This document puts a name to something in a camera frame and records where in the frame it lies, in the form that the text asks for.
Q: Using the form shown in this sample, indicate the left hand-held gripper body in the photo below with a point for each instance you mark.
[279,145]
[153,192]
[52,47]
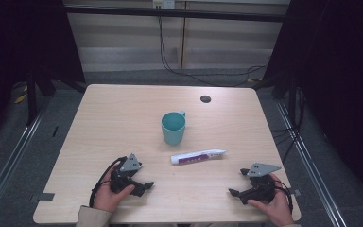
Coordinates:
[122,180]

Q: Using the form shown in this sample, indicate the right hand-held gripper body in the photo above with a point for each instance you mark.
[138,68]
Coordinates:
[262,186]

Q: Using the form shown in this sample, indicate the white purple toothpaste tube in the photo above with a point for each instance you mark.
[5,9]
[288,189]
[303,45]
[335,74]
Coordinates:
[198,156]

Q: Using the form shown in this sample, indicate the teal plastic cup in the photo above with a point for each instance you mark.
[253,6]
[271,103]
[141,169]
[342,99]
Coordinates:
[173,128]

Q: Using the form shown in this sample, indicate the person's left hand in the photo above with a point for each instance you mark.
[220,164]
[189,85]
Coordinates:
[109,197]

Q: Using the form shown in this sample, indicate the person's right hand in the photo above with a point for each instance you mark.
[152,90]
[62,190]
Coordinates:
[275,208]

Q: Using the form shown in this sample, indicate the dark round table grommet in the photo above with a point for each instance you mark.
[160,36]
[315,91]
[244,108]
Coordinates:
[205,99]

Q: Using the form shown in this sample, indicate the black floor tape strip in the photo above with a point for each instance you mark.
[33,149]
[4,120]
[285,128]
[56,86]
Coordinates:
[55,131]

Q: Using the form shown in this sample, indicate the black metal stand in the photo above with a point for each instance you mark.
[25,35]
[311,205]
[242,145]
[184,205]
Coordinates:
[31,97]
[292,101]

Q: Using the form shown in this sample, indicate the dark curtain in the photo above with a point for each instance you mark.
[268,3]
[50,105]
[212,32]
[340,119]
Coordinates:
[22,41]
[337,78]

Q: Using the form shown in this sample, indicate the black horizontal bar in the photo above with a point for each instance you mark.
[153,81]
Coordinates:
[170,13]

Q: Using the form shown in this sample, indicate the grey table edge bracket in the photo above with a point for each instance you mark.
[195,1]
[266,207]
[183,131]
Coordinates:
[296,191]
[42,197]

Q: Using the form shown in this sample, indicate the metal floor rail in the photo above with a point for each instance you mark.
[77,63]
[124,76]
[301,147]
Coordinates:
[8,164]
[312,167]

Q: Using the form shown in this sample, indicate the white wall socket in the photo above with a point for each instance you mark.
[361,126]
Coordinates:
[163,3]

